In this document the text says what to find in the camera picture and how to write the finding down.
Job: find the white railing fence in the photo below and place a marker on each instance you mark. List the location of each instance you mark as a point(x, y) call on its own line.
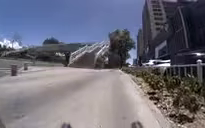
point(199, 70)

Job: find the grey asphalt road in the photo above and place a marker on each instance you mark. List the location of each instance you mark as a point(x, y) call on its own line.
point(3, 65)

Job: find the brown bollard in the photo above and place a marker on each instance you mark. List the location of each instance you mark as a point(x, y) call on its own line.
point(25, 66)
point(14, 70)

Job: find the planted bed with low shrubs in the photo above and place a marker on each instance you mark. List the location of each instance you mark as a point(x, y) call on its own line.
point(176, 96)

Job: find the white footbridge with stairs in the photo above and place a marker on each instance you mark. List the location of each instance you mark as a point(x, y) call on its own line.
point(88, 55)

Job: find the dark green tree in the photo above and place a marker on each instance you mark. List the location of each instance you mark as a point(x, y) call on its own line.
point(120, 46)

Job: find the pale grey paved path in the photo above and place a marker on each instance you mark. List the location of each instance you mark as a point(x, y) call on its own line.
point(76, 96)

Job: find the tall dark building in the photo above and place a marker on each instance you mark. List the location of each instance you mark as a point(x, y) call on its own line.
point(176, 30)

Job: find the white vehicle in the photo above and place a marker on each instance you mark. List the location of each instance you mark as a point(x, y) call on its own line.
point(156, 62)

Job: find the robot's own part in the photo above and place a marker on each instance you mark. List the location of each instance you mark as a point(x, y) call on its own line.
point(66, 125)
point(136, 125)

